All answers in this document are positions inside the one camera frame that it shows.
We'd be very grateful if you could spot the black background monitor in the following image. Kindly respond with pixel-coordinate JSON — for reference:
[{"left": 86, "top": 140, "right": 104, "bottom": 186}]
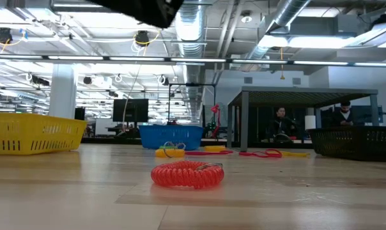
[{"left": 112, "top": 98, "right": 150, "bottom": 123}]

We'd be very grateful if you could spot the blue plastic basket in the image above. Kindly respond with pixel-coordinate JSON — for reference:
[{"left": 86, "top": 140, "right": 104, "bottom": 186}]
[{"left": 138, "top": 124, "right": 205, "bottom": 151}]

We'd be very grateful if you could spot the black ceiling cable reel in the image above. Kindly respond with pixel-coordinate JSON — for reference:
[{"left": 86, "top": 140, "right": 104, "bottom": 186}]
[
  {"left": 134, "top": 30, "right": 151, "bottom": 48},
  {"left": 0, "top": 27, "right": 13, "bottom": 45}
]

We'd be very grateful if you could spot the red coil key wristband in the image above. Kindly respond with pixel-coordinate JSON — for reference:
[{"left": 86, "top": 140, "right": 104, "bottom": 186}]
[{"left": 150, "top": 160, "right": 226, "bottom": 190}]

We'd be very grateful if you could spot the white paper roll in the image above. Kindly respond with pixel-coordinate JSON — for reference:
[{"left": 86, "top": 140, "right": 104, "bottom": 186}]
[{"left": 304, "top": 114, "right": 317, "bottom": 130}]

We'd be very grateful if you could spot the yellow plastic basket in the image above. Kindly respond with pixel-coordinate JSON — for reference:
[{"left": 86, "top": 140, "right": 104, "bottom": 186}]
[{"left": 0, "top": 112, "right": 88, "bottom": 157}]

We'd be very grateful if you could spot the yellow rubber band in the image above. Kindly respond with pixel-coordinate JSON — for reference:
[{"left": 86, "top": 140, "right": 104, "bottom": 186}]
[{"left": 281, "top": 151, "right": 311, "bottom": 158}]

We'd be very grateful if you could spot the silver ventilation duct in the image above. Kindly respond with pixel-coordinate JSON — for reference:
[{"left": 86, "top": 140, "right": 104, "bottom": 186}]
[
  {"left": 171, "top": 0, "right": 207, "bottom": 124},
  {"left": 245, "top": 0, "right": 313, "bottom": 61}
]

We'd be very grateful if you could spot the grey perforated metal riser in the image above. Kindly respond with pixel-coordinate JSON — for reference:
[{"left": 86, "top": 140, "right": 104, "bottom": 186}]
[{"left": 227, "top": 86, "right": 380, "bottom": 153}]

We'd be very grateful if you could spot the yellow orange coil wristband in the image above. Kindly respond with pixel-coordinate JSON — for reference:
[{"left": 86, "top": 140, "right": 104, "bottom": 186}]
[
  {"left": 203, "top": 145, "right": 228, "bottom": 153},
  {"left": 155, "top": 141, "right": 187, "bottom": 158}
]

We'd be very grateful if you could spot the crayon box at right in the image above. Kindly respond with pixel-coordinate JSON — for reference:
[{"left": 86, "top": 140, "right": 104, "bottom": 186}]
[{"left": 307, "top": 125, "right": 386, "bottom": 162}]

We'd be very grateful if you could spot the person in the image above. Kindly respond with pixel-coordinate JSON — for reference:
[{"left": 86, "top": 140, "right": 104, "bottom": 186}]
[
  {"left": 268, "top": 107, "right": 298, "bottom": 143},
  {"left": 330, "top": 101, "right": 357, "bottom": 127}
]

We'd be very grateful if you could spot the black metal frame stand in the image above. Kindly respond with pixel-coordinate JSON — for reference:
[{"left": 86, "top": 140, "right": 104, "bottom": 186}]
[{"left": 167, "top": 82, "right": 217, "bottom": 126}]

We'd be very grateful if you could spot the red clamp on black stand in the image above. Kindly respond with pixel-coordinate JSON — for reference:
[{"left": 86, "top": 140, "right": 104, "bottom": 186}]
[{"left": 210, "top": 103, "right": 223, "bottom": 139}]

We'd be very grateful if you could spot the red rubber band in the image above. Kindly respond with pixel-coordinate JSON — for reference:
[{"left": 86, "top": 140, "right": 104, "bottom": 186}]
[
  {"left": 184, "top": 149, "right": 235, "bottom": 157},
  {"left": 238, "top": 148, "right": 283, "bottom": 159}
]

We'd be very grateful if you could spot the black aluminium table frame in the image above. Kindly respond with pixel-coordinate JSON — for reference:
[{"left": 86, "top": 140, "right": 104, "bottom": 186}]
[{"left": 81, "top": 136, "right": 312, "bottom": 150}]

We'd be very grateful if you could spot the LED light bar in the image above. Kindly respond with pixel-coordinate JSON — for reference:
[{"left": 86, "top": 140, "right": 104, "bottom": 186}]
[{"left": 0, "top": 53, "right": 386, "bottom": 67}]

